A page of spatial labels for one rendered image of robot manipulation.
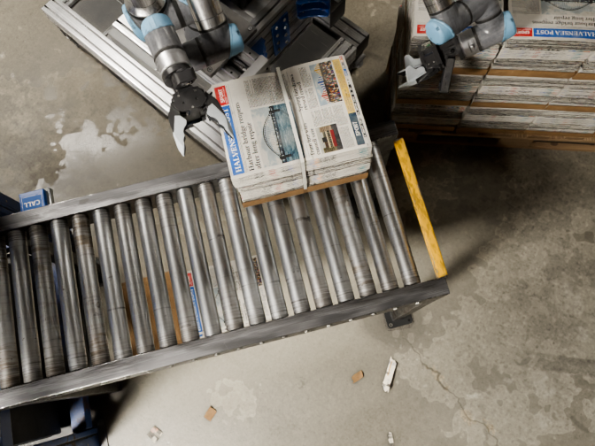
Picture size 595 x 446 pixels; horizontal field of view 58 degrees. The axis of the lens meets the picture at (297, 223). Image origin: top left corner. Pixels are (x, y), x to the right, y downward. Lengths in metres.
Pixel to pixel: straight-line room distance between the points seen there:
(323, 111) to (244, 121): 0.21
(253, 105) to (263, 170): 0.19
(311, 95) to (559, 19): 0.87
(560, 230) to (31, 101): 2.54
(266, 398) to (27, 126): 1.71
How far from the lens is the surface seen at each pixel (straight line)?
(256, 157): 1.38
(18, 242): 1.78
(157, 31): 1.33
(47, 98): 2.93
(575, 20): 1.97
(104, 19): 2.77
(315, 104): 1.44
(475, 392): 2.39
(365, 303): 1.52
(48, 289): 1.71
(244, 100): 1.46
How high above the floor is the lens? 2.30
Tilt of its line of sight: 75 degrees down
